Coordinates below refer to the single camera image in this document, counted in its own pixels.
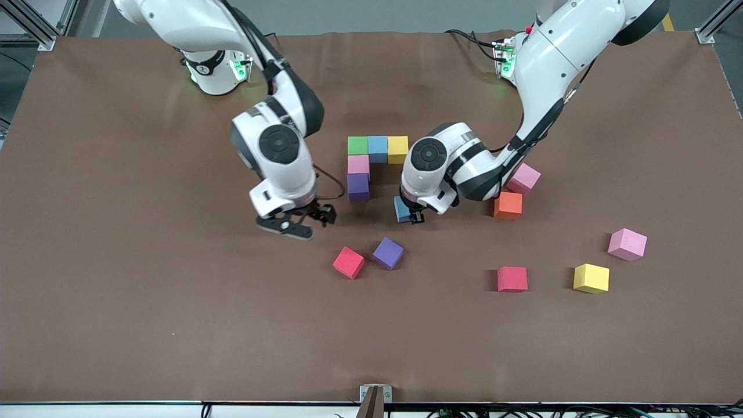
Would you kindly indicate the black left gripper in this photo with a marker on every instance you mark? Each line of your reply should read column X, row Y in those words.
column 415, row 216

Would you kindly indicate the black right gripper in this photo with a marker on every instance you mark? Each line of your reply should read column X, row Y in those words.
column 317, row 209

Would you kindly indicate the light blue foam cube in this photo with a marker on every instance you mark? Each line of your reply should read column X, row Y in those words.
column 401, row 212
column 378, row 148

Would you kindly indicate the purple foam cube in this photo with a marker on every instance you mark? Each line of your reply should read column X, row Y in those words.
column 358, row 187
column 388, row 253

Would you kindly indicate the yellow foam cube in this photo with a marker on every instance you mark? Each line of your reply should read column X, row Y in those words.
column 591, row 278
column 398, row 150

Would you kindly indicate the pink foam cube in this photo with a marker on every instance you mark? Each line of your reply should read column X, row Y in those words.
column 358, row 164
column 627, row 244
column 527, row 179

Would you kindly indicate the green foam cube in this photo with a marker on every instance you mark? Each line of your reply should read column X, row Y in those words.
column 357, row 145

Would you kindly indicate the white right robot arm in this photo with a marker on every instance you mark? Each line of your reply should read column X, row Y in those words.
column 284, row 174

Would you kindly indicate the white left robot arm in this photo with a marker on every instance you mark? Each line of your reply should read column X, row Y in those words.
column 557, row 52

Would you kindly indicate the red foam cube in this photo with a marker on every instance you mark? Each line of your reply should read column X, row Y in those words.
column 349, row 262
column 512, row 279

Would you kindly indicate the orange foam cube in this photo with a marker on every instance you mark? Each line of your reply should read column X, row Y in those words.
column 509, row 206

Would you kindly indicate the brown table cover sheet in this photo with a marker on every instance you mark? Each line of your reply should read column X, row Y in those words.
column 116, row 319

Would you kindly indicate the grey metal bracket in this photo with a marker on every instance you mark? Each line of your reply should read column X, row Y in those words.
column 363, row 393

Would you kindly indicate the white table edge rail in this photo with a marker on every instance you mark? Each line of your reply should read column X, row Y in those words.
column 87, row 411

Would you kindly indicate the aluminium frame profile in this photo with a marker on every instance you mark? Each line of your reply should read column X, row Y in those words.
column 46, row 42
column 705, row 36

